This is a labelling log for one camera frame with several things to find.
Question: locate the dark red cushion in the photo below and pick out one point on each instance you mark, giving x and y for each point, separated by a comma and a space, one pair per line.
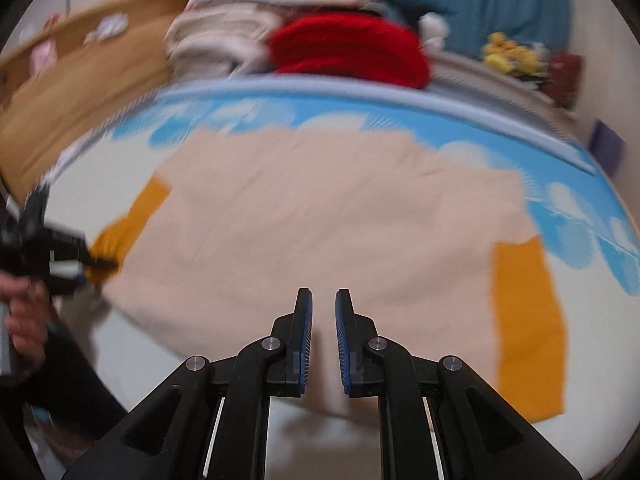
565, 80

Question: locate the person's left hand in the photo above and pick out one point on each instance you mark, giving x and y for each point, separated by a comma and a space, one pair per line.
27, 320

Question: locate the person's left forearm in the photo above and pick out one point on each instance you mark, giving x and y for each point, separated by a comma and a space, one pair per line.
75, 390

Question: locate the beige and orange hooded jacket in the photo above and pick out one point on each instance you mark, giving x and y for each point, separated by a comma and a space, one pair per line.
325, 220

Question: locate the pink crumpled item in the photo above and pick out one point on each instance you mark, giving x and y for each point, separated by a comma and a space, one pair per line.
42, 57

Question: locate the yellow plush toy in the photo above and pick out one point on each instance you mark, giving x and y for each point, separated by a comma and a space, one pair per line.
527, 60
500, 52

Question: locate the white headboard ledge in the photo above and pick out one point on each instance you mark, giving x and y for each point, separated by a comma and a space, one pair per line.
480, 80

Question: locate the white crumpled item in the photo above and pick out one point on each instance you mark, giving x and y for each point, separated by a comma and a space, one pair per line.
107, 27

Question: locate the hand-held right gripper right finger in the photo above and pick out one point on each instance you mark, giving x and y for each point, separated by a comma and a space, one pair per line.
342, 345

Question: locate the purple box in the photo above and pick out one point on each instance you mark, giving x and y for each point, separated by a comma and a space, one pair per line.
607, 147

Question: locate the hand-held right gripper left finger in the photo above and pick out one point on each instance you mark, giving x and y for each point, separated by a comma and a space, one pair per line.
306, 340

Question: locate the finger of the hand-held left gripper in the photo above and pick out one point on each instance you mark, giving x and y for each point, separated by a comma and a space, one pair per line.
70, 245
67, 280

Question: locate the cream folded fleece blanket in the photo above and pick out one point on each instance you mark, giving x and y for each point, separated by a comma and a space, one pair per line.
220, 40

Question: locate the blue white patterned bed sheet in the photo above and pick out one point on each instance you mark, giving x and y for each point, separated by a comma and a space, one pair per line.
575, 230

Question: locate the red folded blanket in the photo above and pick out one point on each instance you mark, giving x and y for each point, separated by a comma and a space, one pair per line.
350, 47

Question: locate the white plush toy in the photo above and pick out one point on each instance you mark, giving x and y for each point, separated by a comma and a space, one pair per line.
432, 30

